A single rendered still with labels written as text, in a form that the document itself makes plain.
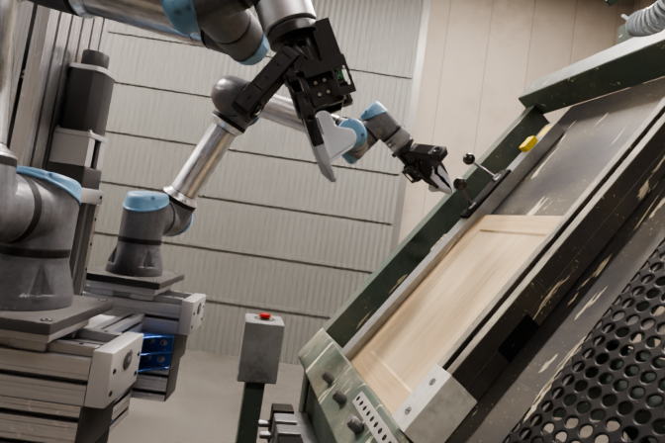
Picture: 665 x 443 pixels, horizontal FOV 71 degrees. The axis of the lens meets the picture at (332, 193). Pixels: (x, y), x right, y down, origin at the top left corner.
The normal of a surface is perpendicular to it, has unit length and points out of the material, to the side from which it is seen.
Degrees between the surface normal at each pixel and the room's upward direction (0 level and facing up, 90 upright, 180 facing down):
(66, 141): 90
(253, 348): 90
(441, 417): 90
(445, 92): 90
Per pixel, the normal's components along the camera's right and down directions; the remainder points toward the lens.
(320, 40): 0.03, -0.07
